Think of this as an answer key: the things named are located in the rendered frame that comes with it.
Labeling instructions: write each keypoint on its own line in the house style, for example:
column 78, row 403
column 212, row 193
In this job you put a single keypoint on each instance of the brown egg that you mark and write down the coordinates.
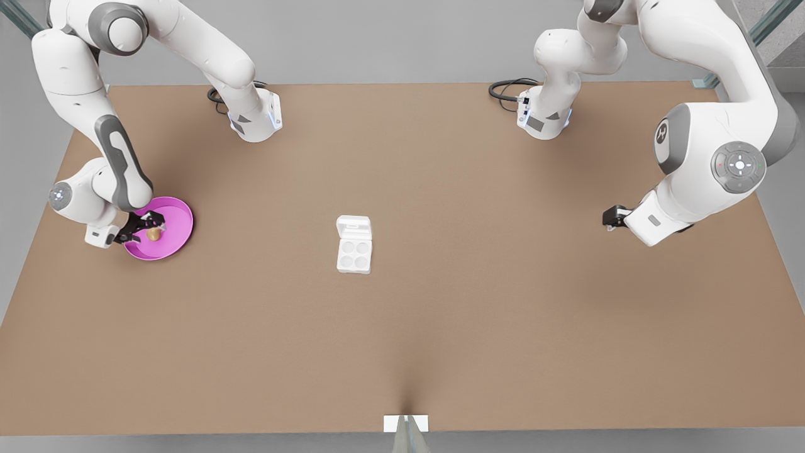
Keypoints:
column 153, row 234

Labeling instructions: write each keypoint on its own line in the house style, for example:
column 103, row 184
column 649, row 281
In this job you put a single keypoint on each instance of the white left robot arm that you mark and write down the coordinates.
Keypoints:
column 704, row 126

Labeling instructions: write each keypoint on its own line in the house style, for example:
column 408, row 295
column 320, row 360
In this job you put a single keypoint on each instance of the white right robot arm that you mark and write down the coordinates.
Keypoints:
column 75, row 82

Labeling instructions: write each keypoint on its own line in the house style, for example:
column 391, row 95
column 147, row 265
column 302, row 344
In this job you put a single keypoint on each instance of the white egg box lid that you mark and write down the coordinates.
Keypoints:
column 353, row 226

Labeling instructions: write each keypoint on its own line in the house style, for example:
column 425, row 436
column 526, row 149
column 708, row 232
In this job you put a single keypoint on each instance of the white egg box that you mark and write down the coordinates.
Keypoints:
column 355, row 255

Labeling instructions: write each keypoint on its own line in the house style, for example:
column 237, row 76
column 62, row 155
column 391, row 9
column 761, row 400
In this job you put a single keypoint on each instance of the pink round plate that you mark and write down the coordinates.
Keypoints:
column 173, row 236

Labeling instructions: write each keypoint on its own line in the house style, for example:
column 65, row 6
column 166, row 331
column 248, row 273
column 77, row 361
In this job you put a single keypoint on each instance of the silver frame post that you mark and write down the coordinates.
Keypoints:
column 22, row 17
column 751, row 38
column 409, row 434

